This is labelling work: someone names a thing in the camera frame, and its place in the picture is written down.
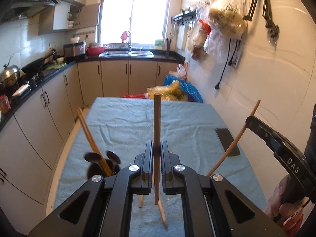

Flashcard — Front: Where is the wooden chopstick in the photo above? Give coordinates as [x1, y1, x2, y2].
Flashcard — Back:
[153, 93, 161, 205]
[206, 99, 261, 178]
[158, 198, 168, 229]
[139, 195, 144, 208]
[76, 107, 113, 177]

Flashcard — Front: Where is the steel spoon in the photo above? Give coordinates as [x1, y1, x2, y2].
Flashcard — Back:
[106, 150, 121, 165]
[84, 152, 102, 165]

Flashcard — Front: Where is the right hand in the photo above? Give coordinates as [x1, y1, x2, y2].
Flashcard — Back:
[264, 175, 306, 236]

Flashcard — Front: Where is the dark grey utensil holder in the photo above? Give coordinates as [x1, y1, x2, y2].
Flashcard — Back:
[86, 160, 120, 179]

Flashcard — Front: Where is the black smartphone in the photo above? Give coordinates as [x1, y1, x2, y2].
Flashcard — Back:
[215, 128, 241, 157]

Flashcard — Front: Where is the blue towel table cloth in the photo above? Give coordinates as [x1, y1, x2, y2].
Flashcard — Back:
[54, 96, 267, 237]

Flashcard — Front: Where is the blue plastic bag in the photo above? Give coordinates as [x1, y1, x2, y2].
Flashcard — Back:
[163, 75, 204, 103]

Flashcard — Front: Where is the red plastic bag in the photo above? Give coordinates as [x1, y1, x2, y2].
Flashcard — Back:
[124, 93, 148, 99]

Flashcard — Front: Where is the yellow plastic bag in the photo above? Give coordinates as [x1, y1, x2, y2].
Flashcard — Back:
[147, 80, 188, 101]

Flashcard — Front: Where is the red lid jar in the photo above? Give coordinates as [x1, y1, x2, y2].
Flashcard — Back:
[0, 94, 11, 114]

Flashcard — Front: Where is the hanging white plastic bag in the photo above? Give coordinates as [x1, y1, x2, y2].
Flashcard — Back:
[204, 0, 247, 58]

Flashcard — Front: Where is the red basin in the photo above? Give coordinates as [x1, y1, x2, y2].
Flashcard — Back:
[86, 47, 105, 56]

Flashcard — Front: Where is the black wok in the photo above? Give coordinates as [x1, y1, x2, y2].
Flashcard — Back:
[21, 49, 56, 74]

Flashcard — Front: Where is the silver rice cooker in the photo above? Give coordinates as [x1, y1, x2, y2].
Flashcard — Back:
[63, 41, 86, 58]

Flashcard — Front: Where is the steel pot with lid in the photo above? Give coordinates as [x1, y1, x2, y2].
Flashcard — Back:
[1, 55, 20, 86]

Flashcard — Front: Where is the window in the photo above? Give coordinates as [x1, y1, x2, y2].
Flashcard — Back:
[98, 0, 170, 48]

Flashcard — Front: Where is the range hood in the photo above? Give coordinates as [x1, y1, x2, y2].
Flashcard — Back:
[1, 0, 58, 24]

